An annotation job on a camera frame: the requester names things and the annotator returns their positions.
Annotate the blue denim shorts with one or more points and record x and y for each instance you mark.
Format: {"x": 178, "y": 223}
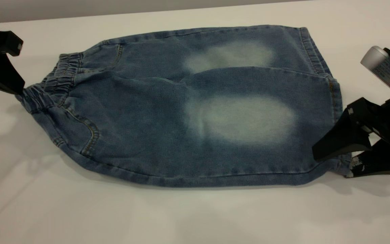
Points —
{"x": 154, "y": 118}

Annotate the right robot arm silver link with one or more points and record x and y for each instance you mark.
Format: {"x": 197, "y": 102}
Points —
{"x": 386, "y": 69}

